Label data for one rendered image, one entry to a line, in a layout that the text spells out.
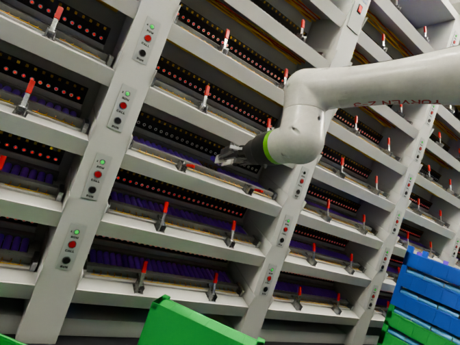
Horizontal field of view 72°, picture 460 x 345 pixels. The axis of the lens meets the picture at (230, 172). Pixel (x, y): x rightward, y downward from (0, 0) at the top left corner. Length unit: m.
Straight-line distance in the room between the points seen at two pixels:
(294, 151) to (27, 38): 0.66
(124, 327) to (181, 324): 0.28
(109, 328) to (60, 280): 0.24
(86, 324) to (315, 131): 0.83
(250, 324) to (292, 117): 0.83
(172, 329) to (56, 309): 0.31
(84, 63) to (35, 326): 0.68
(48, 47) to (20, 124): 0.19
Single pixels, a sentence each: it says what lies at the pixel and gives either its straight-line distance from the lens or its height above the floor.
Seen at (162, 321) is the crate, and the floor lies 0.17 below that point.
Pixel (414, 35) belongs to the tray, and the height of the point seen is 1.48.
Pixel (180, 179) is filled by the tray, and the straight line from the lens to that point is 0.97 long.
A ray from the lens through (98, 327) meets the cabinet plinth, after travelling 1.10.
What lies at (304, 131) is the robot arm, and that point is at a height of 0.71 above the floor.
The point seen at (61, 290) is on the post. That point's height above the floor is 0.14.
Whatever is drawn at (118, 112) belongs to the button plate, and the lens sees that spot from 0.90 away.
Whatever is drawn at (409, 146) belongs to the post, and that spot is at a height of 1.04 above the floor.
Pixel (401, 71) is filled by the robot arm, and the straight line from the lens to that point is 0.74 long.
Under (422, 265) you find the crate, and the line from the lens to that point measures 1.44.
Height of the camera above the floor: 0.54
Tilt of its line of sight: 3 degrees up
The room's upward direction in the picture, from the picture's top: 19 degrees clockwise
